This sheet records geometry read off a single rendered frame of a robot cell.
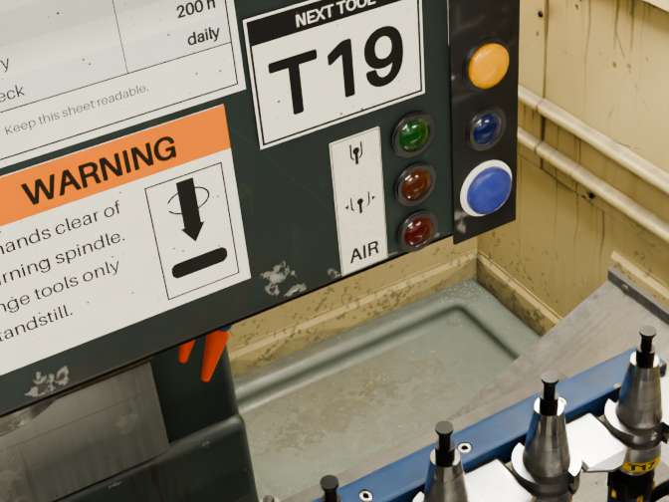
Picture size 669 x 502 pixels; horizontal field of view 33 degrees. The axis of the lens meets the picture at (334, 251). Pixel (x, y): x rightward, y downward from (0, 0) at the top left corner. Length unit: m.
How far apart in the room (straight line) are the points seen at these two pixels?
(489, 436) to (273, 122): 0.58
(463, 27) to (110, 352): 0.25
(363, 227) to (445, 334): 1.57
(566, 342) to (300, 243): 1.26
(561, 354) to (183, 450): 0.63
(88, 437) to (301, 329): 0.69
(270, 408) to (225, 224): 1.50
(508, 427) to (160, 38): 0.66
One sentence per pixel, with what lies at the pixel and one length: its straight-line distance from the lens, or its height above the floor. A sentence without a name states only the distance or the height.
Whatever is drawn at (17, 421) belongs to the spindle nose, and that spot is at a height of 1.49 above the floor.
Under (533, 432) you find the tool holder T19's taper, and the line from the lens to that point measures 1.03.
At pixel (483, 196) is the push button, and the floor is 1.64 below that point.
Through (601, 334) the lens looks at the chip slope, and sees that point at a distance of 1.83.
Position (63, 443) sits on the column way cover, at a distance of 1.49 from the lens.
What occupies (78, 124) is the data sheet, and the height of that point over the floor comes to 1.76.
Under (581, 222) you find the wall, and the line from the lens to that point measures 1.91.
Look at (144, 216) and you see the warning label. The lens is 0.55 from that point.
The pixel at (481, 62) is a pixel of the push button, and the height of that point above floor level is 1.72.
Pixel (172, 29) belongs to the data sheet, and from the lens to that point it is 0.52.
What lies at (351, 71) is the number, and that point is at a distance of 0.57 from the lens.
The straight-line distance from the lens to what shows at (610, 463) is 1.08.
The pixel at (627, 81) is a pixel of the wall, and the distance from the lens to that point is 1.70.
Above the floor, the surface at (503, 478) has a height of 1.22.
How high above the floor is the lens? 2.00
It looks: 36 degrees down
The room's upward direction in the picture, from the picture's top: 6 degrees counter-clockwise
